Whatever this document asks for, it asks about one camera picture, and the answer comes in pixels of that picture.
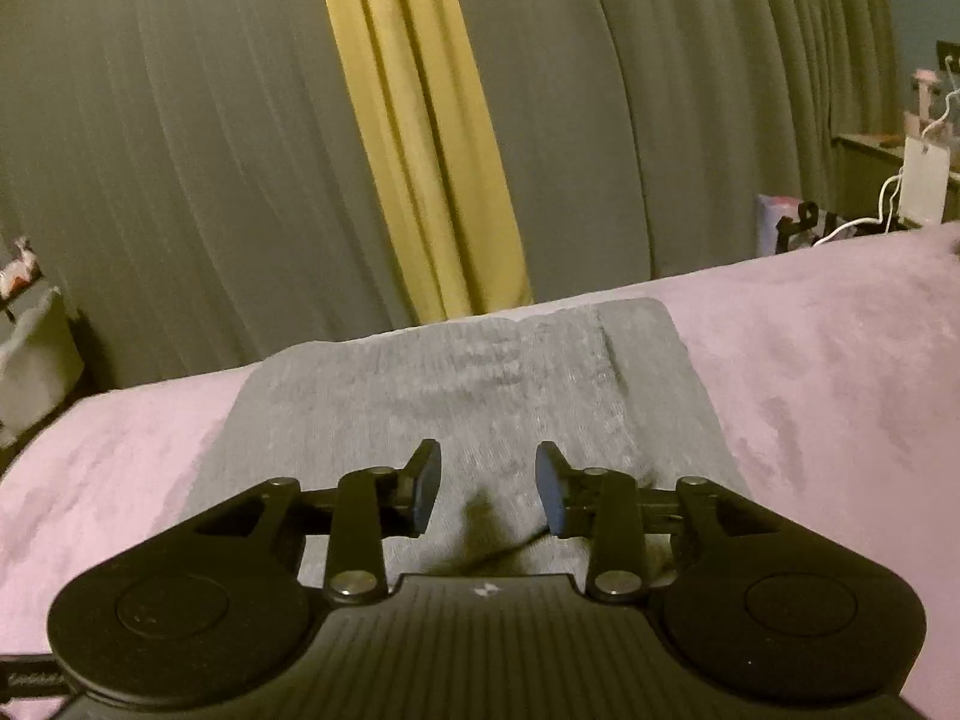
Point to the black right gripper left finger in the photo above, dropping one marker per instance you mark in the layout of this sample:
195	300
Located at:
225	601

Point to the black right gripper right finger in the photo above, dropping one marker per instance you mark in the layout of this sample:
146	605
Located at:
742	604

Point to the grey sweatpants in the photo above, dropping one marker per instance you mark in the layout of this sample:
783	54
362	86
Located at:
611	384

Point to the pink fleece bed blanket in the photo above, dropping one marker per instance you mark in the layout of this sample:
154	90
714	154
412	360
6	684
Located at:
833	372

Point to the grey fabric basket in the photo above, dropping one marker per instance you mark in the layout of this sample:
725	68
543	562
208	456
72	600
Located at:
40	364

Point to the purple patterned bag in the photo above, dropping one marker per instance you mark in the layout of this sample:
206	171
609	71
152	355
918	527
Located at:
785	224

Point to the dark nightstand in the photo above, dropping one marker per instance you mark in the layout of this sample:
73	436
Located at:
861	165

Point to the white tag card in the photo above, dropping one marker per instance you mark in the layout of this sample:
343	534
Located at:
924	180

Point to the green curtain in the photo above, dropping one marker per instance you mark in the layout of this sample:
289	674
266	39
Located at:
192	176

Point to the pink bedside lamp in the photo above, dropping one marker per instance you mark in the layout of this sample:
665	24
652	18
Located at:
925	91

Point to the yellow curtain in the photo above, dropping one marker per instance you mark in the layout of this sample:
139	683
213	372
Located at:
427	131

